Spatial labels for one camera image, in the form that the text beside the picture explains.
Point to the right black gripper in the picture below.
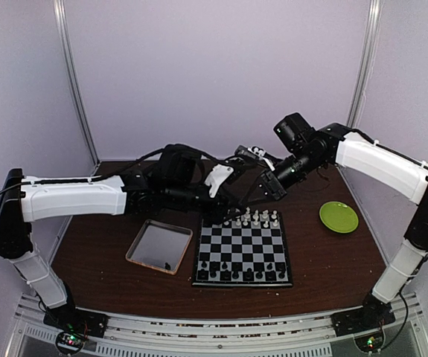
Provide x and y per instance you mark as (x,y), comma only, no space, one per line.
(270,183)

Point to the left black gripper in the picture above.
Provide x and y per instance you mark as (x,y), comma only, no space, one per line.
(216,214)

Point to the black and grey chessboard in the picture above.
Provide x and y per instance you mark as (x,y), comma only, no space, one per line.
(242,248)

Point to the black bishop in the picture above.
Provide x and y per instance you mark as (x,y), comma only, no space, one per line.
(260,275)
(225,275)

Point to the wooden tray with mirror base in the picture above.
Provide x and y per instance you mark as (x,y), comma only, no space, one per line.
(158,243)

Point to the black king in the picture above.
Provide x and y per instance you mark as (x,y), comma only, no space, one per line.
(248,275)

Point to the black rook corner piece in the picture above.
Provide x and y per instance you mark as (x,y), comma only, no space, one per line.
(201,275)

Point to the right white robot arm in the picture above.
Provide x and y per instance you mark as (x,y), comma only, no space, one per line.
(391,188)

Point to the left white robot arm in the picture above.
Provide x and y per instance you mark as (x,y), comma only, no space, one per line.
(27,200)

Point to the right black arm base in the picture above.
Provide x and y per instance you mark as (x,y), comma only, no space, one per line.
(366,329)

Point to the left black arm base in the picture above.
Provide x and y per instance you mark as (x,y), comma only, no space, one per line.
(75,335)

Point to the white knight right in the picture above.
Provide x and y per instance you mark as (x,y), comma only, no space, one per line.
(265,214)

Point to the white bishop right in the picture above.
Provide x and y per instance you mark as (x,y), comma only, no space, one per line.
(256,215)

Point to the white king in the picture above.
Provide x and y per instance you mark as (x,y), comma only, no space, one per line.
(247,213)

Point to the green plate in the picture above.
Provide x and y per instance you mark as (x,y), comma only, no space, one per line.
(339,217)

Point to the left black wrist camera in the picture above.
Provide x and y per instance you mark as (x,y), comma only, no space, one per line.
(178,163)

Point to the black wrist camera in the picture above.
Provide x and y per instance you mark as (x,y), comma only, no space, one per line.
(294,132)
(178,163)

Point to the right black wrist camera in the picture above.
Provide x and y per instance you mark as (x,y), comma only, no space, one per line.
(294,132)

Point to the right aluminium frame post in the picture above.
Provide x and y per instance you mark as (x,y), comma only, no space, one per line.
(366,62)

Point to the aluminium frame post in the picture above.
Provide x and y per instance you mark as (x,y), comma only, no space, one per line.
(62,27)
(366,62)

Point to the aluminium front rail frame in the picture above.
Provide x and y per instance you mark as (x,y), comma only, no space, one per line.
(310,334)

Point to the left aluminium frame post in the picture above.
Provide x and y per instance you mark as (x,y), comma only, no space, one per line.
(62,27)

